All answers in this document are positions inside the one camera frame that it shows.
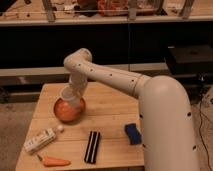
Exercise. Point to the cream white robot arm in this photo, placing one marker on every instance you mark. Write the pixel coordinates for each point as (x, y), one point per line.
(167, 122)

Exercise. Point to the white plastic bottle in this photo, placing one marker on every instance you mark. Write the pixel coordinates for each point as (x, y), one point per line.
(42, 139)

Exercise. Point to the blue sponge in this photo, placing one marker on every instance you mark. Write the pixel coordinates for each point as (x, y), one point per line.
(133, 134)

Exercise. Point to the orange ceramic bowl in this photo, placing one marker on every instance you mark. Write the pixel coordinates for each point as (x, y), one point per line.
(66, 112)

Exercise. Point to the wooden shelf with clutter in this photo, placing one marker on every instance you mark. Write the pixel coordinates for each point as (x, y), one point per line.
(79, 12)

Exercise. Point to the black box on shelf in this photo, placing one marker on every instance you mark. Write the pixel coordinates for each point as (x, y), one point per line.
(194, 59)

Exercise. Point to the translucent white ceramic cup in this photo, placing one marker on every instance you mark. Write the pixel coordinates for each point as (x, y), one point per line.
(71, 96)

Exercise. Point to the orange carrot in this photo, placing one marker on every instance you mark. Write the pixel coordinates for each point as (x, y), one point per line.
(52, 162)

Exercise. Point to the black white striped block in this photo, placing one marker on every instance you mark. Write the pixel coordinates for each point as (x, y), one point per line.
(92, 147)

